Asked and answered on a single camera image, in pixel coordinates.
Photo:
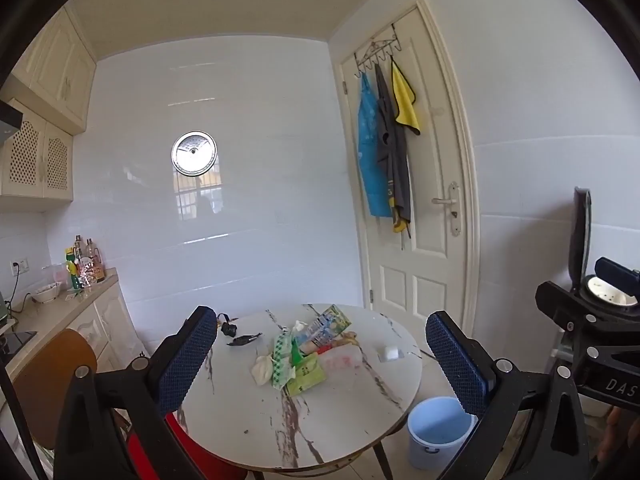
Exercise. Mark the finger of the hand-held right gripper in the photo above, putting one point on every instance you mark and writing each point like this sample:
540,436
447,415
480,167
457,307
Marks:
560,305
616,271

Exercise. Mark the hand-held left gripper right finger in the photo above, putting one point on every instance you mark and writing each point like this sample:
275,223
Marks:
457,365

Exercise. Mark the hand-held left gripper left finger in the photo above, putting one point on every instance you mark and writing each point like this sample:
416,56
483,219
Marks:
185,360

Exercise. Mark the small black device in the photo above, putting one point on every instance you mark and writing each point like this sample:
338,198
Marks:
230,330

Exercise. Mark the black slender object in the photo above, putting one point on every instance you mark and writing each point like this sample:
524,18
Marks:
244,340

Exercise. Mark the white paper napkin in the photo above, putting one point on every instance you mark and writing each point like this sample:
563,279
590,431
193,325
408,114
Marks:
390,353

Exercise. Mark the light blue plastic bucket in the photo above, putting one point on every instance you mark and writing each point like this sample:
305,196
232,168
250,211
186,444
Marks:
425,455

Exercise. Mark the green and white wrapper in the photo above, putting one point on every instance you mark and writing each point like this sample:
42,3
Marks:
281,360

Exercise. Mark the red small object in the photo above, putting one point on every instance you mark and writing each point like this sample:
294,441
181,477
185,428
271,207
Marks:
342,361

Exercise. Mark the beige wrapper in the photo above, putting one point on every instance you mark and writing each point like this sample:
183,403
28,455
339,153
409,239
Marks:
345,340

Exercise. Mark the small white tissue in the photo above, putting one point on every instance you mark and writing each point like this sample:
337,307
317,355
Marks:
300,326

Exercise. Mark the person's right forearm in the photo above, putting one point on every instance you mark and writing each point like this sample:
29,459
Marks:
622,445

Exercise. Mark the black rice cooker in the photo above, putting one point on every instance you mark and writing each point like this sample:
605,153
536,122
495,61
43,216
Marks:
582,240

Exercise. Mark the cream counter cabinet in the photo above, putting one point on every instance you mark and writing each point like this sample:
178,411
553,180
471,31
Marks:
105,310

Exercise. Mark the red stool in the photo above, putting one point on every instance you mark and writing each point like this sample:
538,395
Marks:
200,460

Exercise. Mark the white panel door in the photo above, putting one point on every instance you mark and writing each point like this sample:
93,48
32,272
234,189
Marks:
425,260

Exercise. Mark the bottles on counter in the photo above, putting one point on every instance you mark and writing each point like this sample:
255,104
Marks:
94,262

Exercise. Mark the green dish soap bottle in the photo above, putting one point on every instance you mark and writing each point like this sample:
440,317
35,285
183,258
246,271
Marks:
73,270

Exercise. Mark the round marble table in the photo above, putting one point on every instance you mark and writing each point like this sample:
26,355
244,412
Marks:
325,425

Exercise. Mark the pink plastic cup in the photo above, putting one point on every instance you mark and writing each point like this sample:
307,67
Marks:
60,274

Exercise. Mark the slim clear glass bottle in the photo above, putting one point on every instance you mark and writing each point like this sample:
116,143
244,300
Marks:
78,250

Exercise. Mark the white patterned bowl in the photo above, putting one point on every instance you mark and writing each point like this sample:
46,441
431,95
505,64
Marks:
47,292

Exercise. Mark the black induction cooktop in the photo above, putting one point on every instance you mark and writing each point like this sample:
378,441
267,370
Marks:
15,342

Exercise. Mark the grey apron yellow hem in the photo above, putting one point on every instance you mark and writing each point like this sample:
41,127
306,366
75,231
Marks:
397,170

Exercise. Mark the blue apron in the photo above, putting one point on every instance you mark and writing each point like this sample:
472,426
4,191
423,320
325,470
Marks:
370,160

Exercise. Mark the cream lattice door cabinet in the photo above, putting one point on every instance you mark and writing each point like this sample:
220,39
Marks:
35,160

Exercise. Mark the yellow cloth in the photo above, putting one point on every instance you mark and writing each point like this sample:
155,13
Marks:
404,100

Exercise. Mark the range hood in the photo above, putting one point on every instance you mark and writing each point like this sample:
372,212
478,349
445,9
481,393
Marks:
9,122

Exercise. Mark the metal over-door hook rack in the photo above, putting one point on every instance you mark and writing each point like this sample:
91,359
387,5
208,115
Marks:
380,52

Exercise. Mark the cream upper cabinet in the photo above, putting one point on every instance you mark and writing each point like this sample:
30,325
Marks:
55,75

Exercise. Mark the white wall socket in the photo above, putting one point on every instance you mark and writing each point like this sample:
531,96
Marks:
20,266

